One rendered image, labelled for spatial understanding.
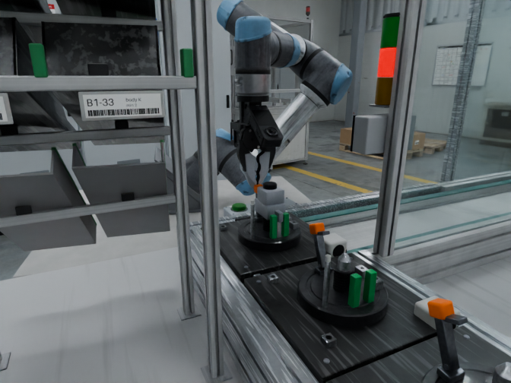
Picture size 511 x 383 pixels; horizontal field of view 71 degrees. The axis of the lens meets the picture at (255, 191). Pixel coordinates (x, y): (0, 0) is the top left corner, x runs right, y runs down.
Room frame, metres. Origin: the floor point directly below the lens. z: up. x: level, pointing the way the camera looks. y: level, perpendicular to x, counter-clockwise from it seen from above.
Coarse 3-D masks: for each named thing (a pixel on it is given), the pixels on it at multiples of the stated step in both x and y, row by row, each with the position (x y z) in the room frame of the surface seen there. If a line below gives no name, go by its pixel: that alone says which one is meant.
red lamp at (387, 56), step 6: (390, 48) 0.68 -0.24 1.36; (384, 54) 0.68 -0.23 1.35; (390, 54) 0.68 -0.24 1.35; (384, 60) 0.68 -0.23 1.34; (390, 60) 0.68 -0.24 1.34; (378, 66) 0.70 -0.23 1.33; (384, 66) 0.68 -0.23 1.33; (390, 66) 0.67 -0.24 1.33; (378, 72) 0.70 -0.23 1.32; (384, 72) 0.68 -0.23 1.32; (390, 72) 0.67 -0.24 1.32
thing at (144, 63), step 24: (48, 24) 0.45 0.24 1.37; (72, 24) 0.46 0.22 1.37; (96, 24) 0.47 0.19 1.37; (120, 24) 0.47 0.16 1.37; (48, 48) 0.44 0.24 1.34; (72, 48) 0.45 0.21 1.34; (96, 48) 0.45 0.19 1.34; (120, 48) 0.46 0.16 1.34; (144, 48) 0.47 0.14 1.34; (72, 72) 0.43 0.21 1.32; (120, 72) 0.45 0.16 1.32; (144, 72) 0.46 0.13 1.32; (72, 96) 0.46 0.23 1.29; (96, 120) 0.55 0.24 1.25; (120, 120) 0.56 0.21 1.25; (144, 120) 0.57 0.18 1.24; (96, 144) 0.66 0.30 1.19
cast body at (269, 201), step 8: (264, 184) 0.72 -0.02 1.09; (272, 184) 0.72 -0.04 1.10; (264, 192) 0.70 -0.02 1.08; (272, 192) 0.70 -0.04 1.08; (280, 192) 0.71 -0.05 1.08; (256, 200) 0.73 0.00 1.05; (264, 200) 0.70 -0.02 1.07; (272, 200) 0.70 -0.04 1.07; (280, 200) 0.71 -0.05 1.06; (256, 208) 0.73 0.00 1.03; (264, 208) 0.70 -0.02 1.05; (272, 208) 0.69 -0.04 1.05; (280, 208) 0.70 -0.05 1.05; (264, 216) 0.70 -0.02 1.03; (280, 216) 0.68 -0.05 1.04
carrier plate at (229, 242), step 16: (224, 224) 0.79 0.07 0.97; (240, 224) 0.79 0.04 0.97; (304, 224) 0.79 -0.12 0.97; (224, 240) 0.71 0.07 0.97; (304, 240) 0.71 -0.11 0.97; (224, 256) 0.64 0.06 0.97; (240, 256) 0.63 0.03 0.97; (256, 256) 0.63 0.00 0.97; (272, 256) 0.63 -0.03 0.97; (288, 256) 0.63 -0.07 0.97; (304, 256) 0.63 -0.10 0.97; (240, 272) 0.57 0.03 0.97; (256, 272) 0.58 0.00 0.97
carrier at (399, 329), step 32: (352, 256) 0.63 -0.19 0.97; (256, 288) 0.52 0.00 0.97; (288, 288) 0.52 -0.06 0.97; (320, 288) 0.49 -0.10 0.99; (352, 288) 0.44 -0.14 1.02; (384, 288) 0.49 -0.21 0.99; (288, 320) 0.44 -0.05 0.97; (320, 320) 0.44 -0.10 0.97; (352, 320) 0.42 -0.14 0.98; (384, 320) 0.44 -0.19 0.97; (416, 320) 0.44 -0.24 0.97; (320, 352) 0.37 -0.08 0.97; (352, 352) 0.37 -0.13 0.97; (384, 352) 0.38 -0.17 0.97
